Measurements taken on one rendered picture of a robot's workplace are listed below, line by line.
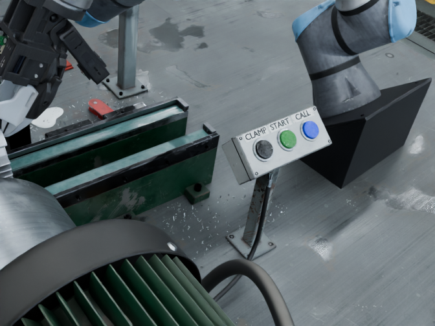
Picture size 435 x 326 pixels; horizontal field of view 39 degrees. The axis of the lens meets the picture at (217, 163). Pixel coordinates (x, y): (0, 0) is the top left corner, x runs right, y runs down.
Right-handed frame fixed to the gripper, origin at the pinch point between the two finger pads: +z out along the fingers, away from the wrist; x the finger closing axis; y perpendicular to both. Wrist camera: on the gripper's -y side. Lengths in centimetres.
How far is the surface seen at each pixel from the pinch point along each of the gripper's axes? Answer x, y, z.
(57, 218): 22.6, 6.0, -1.8
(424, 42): -93, -296, -45
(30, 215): 22.5, 9.7, -2.1
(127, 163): -1.5, -25.9, 4.4
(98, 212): 1.0, -23.1, 13.7
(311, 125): 19.7, -36.2, -19.5
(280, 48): -32, -91, -20
